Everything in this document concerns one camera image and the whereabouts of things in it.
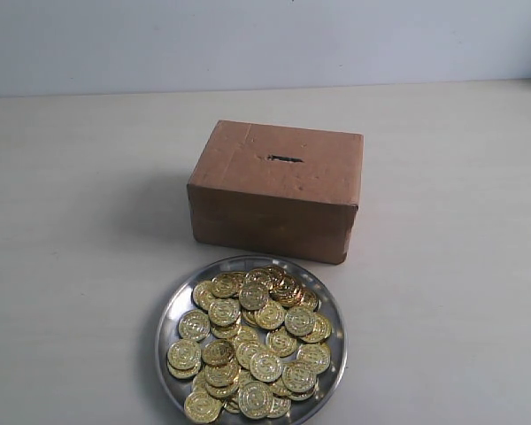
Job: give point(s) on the gold coin front left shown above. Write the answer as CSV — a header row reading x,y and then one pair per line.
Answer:
x,y
201,408

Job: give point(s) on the gold coin left side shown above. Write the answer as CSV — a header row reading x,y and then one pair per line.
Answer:
x,y
194,325

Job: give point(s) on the gold coin rear left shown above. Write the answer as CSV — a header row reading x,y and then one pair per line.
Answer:
x,y
202,295

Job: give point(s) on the gold coin front right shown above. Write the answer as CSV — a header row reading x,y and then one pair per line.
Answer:
x,y
298,377

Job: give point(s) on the gold coin front centre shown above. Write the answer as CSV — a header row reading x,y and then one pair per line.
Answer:
x,y
255,400

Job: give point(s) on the gold coin right side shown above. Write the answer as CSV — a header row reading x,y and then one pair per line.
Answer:
x,y
299,320

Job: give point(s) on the gold coin centre top pile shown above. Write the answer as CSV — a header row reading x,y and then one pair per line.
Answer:
x,y
271,316

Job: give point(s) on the brown cardboard slotted box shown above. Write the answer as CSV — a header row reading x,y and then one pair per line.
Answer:
x,y
287,191

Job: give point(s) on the round steel plate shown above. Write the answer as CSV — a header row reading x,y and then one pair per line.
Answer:
x,y
179,300

